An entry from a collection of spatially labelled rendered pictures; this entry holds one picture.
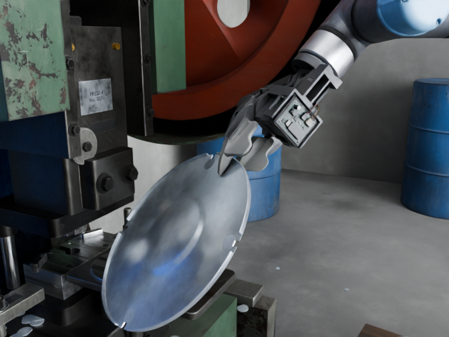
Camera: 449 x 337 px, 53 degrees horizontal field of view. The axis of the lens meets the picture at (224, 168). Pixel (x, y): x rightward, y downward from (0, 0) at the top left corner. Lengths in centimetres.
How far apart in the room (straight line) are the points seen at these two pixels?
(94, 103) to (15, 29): 20
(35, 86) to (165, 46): 29
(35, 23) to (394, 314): 191
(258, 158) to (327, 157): 342
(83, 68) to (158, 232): 27
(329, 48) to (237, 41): 36
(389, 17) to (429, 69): 324
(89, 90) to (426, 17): 48
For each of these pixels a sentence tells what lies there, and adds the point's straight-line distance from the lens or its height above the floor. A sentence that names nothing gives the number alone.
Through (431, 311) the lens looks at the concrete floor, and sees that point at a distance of 228.
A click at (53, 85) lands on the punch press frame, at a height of 109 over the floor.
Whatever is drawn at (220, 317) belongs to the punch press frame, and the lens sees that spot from 91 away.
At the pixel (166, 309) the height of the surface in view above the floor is 82.
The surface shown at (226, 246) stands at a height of 90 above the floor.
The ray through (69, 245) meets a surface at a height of 78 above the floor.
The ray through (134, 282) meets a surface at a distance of 69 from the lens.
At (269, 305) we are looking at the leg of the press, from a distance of 99.
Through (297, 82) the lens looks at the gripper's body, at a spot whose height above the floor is 109.
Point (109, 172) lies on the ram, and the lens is 74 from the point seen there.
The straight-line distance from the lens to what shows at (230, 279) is 75.
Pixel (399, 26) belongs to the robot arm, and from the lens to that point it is 63.
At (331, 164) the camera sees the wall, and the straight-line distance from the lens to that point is 409.
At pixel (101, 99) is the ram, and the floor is 106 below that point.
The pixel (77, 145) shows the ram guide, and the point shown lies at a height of 101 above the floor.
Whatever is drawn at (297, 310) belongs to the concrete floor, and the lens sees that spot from 212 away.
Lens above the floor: 115
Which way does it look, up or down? 16 degrees down
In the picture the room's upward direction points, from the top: straight up
